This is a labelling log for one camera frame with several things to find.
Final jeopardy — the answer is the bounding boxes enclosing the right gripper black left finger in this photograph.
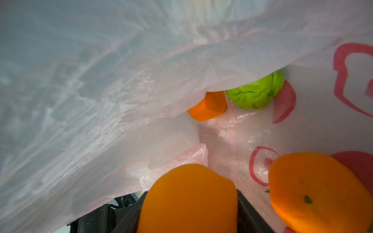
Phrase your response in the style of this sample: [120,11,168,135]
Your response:
[112,191,148,233]

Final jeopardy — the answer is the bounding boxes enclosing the small green lime fruit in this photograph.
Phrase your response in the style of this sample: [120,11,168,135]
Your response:
[225,70,285,110]

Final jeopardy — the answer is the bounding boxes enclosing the pink plastic bag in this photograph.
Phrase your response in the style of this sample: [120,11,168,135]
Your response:
[1,1,373,233]

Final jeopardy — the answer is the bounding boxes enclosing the orange fruit in bag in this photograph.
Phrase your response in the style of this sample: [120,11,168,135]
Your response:
[187,91,227,122]

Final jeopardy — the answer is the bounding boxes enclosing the orange tangerine fruit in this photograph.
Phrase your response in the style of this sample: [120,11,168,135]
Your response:
[137,164,238,233]

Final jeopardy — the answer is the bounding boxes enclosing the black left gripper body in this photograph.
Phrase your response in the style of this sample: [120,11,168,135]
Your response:
[69,194,139,233]

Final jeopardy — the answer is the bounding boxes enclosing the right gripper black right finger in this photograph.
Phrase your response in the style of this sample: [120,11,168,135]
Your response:
[237,190,275,233]

